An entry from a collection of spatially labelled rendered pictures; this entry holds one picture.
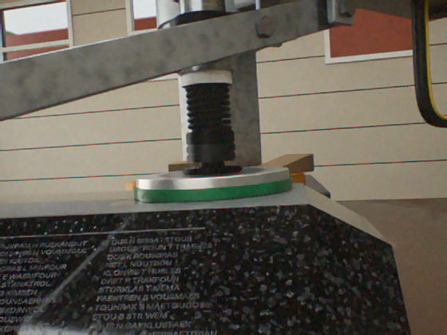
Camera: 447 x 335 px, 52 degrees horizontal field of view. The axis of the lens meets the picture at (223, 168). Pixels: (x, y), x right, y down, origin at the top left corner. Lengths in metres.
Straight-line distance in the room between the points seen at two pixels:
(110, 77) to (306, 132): 6.02
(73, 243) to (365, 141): 6.10
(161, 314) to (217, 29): 0.35
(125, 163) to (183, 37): 6.63
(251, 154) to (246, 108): 0.14
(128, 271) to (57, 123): 7.29
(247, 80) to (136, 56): 0.88
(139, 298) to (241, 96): 1.00
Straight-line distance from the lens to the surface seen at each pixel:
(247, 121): 1.37
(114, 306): 0.45
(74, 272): 0.48
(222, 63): 0.62
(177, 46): 0.56
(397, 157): 6.54
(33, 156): 7.99
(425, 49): 1.07
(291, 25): 0.69
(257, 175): 0.56
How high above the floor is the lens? 0.87
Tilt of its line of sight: 3 degrees down
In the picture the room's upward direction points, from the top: 3 degrees counter-clockwise
